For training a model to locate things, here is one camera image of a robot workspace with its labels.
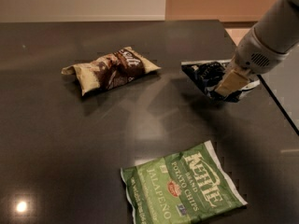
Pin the brown salt chip bag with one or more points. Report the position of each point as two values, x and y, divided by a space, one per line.
111 71

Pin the blue chip bag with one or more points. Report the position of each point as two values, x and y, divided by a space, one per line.
207 74

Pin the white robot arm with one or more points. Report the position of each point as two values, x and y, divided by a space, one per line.
278 28

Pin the green jalapeno chip bag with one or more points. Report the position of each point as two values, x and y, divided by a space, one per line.
188 187

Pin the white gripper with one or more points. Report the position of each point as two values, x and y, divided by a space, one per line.
252 57

